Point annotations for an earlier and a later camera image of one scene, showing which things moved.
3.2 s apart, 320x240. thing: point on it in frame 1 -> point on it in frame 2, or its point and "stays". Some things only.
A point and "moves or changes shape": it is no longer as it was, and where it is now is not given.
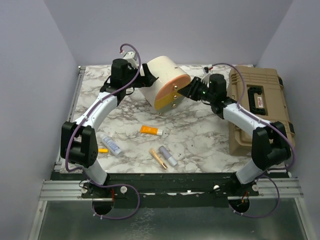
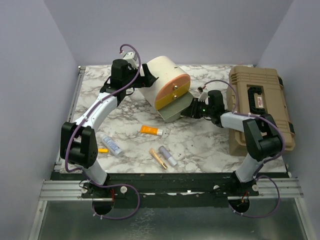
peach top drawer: [173, 84] stays
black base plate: [182, 190] stays
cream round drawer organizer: [162, 93] stays
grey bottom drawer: [172, 105] moves or changes shape
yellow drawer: [167, 100] stays
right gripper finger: [186, 90] -> [187, 112]
